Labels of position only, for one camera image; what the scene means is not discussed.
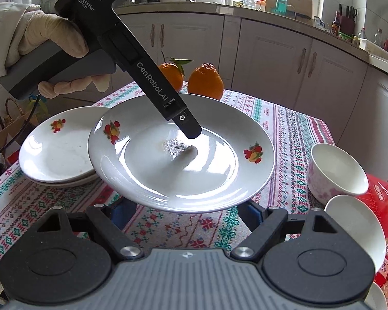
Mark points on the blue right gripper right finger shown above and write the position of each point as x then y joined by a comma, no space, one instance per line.
252,214

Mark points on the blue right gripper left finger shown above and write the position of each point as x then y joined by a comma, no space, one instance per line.
121,212

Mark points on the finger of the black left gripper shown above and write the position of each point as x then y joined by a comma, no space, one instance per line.
187,123

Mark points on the white plate with fruit print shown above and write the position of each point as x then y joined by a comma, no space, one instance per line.
150,161

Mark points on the white kitchen cabinets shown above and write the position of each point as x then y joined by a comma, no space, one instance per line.
339,84

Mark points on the orange without leaf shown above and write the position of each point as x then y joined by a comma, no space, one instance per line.
206,81

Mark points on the orange with leaf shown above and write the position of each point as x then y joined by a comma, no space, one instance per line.
172,68

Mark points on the white pink floral bowl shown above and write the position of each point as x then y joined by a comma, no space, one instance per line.
332,171

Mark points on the patterned tablecloth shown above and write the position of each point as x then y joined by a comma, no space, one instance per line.
293,134

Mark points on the teal bottle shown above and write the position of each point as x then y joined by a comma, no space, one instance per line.
281,7

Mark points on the wooden cutting board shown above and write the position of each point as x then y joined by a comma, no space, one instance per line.
296,9

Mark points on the knife block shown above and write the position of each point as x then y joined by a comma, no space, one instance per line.
347,19

